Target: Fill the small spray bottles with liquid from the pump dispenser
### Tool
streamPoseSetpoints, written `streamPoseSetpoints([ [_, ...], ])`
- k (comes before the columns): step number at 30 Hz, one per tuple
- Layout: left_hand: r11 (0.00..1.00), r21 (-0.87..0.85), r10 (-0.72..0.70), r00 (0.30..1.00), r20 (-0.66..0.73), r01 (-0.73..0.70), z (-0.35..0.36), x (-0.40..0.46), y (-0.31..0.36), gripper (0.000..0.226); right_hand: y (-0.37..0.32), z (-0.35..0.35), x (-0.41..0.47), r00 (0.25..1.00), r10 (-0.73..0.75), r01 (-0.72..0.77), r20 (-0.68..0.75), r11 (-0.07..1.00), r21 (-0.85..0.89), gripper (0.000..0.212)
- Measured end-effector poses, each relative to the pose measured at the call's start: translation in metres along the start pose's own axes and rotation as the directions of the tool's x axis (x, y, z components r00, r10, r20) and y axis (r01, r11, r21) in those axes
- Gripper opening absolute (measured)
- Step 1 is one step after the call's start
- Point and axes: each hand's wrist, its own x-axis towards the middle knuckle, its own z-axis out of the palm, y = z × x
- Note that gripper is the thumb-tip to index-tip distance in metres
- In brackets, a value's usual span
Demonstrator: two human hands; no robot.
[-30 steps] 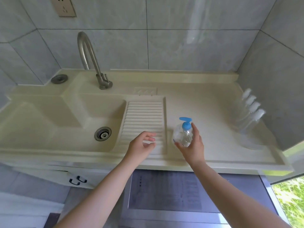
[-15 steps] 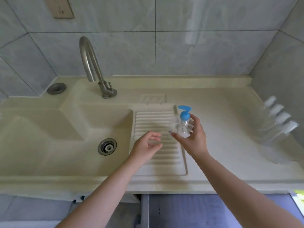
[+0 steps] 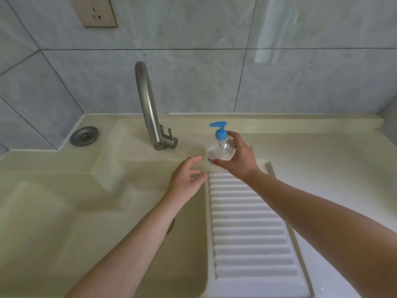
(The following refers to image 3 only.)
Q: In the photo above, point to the person's right forearm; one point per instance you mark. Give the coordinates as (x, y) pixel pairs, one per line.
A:
(322, 220)

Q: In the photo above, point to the round steel hole cover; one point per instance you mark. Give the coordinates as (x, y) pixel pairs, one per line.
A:
(84, 136)

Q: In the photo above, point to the clear hand sanitizer pump bottle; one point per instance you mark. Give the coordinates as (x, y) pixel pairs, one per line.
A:
(221, 145)

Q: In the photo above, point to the curved steel faucet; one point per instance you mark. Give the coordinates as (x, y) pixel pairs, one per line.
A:
(149, 108)

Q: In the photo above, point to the steel sink drain strainer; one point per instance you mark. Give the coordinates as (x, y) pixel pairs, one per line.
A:
(171, 224)

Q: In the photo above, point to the person's left hand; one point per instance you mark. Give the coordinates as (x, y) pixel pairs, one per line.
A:
(184, 183)

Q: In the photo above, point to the beige wall socket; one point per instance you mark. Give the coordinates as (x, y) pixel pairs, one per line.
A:
(94, 12)

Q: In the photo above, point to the person's left forearm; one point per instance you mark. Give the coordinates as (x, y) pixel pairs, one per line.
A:
(124, 257)

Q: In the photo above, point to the person's right hand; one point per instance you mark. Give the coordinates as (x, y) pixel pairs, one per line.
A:
(240, 161)

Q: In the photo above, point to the cream sink with washboard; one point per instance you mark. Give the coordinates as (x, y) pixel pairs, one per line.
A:
(46, 229)

